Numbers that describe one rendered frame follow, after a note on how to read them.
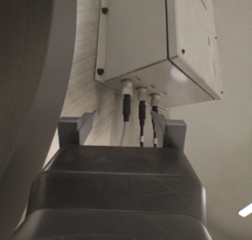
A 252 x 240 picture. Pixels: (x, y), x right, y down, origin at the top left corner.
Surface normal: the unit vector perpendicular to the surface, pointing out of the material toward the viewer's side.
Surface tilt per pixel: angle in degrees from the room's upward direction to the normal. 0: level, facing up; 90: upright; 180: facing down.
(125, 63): 138
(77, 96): 90
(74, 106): 90
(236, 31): 180
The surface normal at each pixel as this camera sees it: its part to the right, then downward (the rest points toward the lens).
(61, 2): 0.76, -0.13
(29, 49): -0.65, -0.19
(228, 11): -0.50, 0.52
